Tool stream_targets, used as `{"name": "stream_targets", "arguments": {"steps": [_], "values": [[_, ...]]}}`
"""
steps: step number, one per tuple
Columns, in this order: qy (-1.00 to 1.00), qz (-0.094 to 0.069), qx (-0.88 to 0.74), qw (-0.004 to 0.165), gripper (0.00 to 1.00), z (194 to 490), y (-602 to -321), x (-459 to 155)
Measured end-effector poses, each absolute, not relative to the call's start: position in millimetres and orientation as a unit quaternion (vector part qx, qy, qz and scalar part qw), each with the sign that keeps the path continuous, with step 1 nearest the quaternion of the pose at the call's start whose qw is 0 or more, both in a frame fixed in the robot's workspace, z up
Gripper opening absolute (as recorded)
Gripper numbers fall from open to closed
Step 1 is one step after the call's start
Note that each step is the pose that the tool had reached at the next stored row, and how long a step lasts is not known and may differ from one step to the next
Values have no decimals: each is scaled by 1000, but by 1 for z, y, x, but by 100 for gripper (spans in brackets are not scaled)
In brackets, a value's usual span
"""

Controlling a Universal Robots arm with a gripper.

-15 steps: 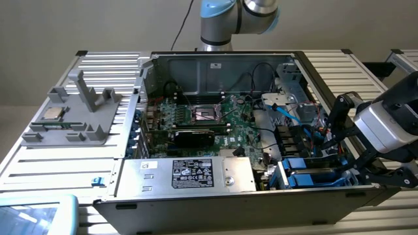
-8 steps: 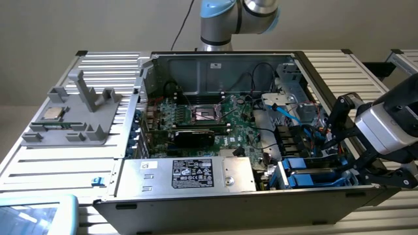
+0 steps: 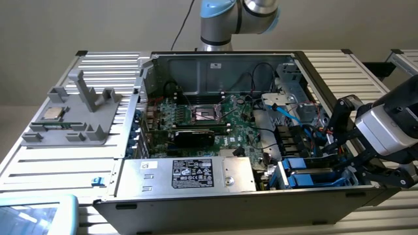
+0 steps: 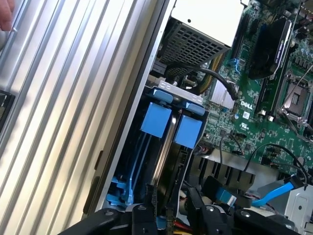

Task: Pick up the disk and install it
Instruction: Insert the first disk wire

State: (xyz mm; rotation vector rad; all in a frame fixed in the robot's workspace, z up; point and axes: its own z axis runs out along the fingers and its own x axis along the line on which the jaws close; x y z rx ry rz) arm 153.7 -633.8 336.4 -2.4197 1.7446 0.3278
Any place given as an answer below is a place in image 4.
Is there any black disk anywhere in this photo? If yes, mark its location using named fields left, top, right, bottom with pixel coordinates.
left=146, top=114, right=186, bottom=196

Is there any black expansion slot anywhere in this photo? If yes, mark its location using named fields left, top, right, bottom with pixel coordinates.
left=231, top=11, right=250, bottom=61

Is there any thick black wire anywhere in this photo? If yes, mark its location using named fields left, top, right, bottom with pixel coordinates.
left=167, top=65, right=240, bottom=100

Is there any person's bare hand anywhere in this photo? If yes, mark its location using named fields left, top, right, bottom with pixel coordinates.
left=0, top=0, right=16, bottom=31

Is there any blue disk carrier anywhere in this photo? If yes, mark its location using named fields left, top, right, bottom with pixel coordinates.
left=172, top=102, right=206, bottom=150
left=106, top=89, right=173, bottom=205

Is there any blue wire connector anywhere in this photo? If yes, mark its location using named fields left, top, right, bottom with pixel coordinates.
left=215, top=188, right=238, bottom=206

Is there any black graphics card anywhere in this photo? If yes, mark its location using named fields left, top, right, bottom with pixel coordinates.
left=248, top=17, right=294, bottom=80

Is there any silver finned heat sink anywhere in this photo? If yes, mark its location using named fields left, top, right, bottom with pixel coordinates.
left=210, top=80, right=236, bottom=110

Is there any grey metal drive cage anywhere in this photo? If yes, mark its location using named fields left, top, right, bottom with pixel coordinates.
left=283, top=185, right=313, bottom=235

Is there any yellow wire bundle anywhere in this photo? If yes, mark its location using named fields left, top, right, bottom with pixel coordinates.
left=199, top=55, right=222, bottom=95

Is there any green Dell motherboard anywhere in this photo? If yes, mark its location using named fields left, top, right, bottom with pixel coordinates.
left=202, top=0, right=313, bottom=177

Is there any thin metal locking lever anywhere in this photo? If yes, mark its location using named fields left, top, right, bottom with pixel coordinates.
left=275, top=70, right=313, bottom=116

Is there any CPU socket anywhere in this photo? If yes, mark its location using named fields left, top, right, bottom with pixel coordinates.
left=277, top=70, right=313, bottom=128

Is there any silver open PC case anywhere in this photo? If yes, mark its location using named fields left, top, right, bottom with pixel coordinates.
left=83, top=0, right=313, bottom=235

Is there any thin black wire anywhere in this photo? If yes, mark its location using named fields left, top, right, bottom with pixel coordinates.
left=244, top=143, right=309, bottom=183

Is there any flat blue wire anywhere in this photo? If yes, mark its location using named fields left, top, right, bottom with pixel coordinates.
left=251, top=180, right=300, bottom=209

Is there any black RAM slot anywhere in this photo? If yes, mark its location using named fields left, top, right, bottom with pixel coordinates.
left=254, top=74, right=284, bottom=117

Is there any silver perforated power supply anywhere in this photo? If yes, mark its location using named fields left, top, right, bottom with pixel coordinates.
left=156, top=0, right=246, bottom=67

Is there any silver disk bay bracket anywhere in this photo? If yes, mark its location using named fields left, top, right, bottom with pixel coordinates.
left=144, top=79, right=203, bottom=108

